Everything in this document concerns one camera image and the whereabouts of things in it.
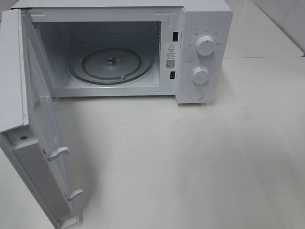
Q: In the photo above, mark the round white door button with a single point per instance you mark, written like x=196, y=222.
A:
x=196, y=94

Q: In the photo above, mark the white timer knob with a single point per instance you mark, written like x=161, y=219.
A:
x=200, y=75

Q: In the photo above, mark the white microwave oven body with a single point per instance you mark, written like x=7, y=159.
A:
x=166, y=29

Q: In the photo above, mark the glass microwave turntable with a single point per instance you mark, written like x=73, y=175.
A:
x=111, y=66

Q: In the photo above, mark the upper white power knob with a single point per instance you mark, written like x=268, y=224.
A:
x=205, y=45

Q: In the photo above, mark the white microwave door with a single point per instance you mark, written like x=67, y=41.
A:
x=29, y=130

